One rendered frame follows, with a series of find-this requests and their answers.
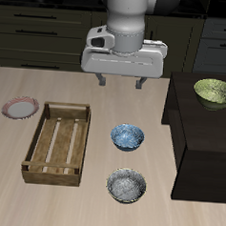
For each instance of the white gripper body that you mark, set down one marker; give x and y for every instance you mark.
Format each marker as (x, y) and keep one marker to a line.
(121, 63)

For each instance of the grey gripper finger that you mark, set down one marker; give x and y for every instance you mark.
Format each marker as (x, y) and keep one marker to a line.
(101, 79)
(140, 82)

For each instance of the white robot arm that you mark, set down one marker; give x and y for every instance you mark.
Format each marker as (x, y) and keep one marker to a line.
(126, 20)

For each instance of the blue bowl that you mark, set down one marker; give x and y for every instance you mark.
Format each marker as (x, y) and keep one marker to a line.
(127, 137)

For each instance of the green bowl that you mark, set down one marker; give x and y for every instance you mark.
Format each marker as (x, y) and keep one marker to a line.
(214, 93)

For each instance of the red rimmed white plate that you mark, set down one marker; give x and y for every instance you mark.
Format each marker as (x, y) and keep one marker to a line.
(20, 107)

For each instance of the black bowl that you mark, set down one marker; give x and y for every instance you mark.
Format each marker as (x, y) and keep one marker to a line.
(126, 185)

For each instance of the dark kitchen cupboards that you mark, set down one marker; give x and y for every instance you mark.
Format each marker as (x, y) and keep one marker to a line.
(47, 34)

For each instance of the wooden slat tray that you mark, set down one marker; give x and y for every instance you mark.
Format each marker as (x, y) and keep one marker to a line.
(57, 143)

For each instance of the dark wooden cabinet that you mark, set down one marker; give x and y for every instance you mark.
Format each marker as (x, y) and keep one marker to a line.
(200, 140)

